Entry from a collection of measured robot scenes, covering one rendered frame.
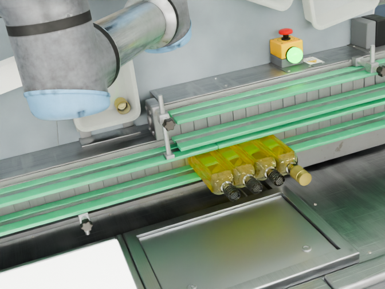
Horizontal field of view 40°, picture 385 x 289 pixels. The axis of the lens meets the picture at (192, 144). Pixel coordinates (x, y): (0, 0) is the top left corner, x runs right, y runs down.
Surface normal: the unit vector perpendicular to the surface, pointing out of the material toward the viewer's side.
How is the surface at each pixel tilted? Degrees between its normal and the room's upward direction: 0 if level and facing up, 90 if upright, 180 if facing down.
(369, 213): 91
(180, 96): 90
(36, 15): 20
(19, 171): 90
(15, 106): 0
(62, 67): 5
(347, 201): 91
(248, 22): 0
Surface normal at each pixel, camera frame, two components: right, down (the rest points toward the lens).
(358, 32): -0.94, 0.25
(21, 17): -0.31, 0.39
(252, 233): -0.12, -0.89
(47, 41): 0.14, 0.36
